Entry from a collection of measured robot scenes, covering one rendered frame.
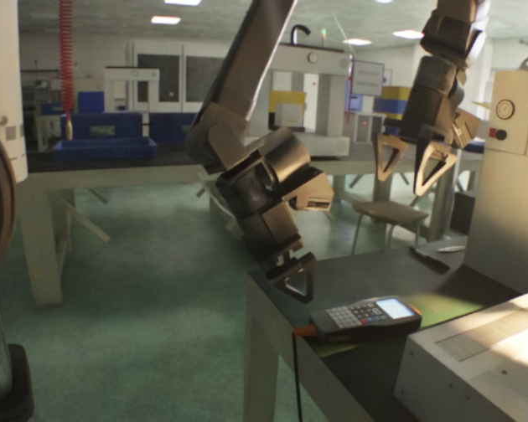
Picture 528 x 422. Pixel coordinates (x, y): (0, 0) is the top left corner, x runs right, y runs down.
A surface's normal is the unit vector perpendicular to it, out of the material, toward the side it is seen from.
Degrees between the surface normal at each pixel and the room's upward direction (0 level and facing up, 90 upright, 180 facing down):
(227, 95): 73
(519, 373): 0
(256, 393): 90
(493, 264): 90
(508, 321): 0
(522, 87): 90
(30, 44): 90
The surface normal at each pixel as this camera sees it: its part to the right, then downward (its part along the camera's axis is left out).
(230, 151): 0.41, 0.02
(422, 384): -0.92, 0.07
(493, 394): 0.04, -0.96
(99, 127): 0.39, 0.29
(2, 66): 0.99, 0.12
